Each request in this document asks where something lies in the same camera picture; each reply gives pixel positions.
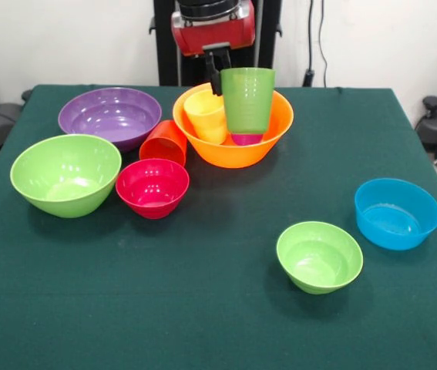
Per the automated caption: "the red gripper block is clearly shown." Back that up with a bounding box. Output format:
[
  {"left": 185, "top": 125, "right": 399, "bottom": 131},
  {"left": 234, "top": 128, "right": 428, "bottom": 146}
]
[{"left": 170, "top": 0, "right": 257, "bottom": 97}]

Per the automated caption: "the green cup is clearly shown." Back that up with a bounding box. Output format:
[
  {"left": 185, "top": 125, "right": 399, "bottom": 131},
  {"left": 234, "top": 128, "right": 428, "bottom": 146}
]
[{"left": 220, "top": 67, "right": 276, "bottom": 136}]

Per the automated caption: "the yellow cup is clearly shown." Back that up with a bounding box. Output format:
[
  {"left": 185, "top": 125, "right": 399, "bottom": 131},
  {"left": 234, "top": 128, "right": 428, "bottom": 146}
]
[{"left": 183, "top": 89, "right": 229, "bottom": 146}]

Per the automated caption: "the purple cup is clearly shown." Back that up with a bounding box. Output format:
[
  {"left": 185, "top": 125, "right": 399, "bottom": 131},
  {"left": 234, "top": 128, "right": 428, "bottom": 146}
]
[{"left": 230, "top": 133, "right": 264, "bottom": 146}]

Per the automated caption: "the large orange bowl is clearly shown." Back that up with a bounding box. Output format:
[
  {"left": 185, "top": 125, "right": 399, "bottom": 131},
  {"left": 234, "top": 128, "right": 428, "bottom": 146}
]
[{"left": 172, "top": 82, "right": 295, "bottom": 170}]

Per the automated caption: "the large green bowl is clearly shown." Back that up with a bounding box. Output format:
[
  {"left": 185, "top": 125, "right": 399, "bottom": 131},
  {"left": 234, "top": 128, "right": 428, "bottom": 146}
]
[{"left": 9, "top": 133, "right": 123, "bottom": 219}]

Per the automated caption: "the red-orange cup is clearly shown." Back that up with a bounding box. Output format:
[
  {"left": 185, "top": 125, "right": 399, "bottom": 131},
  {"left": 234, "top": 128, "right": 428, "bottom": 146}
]
[{"left": 138, "top": 119, "right": 188, "bottom": 167}]

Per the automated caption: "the purple bowl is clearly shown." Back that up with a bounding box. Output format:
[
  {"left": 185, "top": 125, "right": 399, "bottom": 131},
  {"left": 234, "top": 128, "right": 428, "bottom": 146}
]
[{"left": 57, "top": 87, "right": 163, "bottom": 153}]

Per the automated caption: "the pink bowl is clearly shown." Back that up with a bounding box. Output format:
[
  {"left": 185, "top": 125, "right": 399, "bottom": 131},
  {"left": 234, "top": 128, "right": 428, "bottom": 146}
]
[{"left": 115, "top": 157, "right": 191, "bottom": 220}]

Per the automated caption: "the small green bowl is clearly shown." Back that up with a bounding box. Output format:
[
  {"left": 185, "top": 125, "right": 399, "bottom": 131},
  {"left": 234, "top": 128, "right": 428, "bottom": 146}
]
[{"left": 276, "top": 220, "right": 365, "bottom": 295}]

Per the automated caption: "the blue bowl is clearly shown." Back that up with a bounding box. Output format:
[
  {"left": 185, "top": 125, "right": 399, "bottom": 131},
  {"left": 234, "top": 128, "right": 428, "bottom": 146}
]
[{"left": 354, "top": 177, "right": 437, "bottom": 252}]

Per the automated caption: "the dark green table cloth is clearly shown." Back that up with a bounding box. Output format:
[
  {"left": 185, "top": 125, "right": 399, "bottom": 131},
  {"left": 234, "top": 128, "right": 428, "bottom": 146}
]
[{"left": 0, "top": 84, "right": 437, "bottom": 370}]

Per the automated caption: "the black wall cable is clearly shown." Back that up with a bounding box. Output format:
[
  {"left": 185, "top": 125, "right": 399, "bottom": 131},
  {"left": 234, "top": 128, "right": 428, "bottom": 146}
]
[{"left": 303, "top": 0, "right": 329, "bottom": 89}]

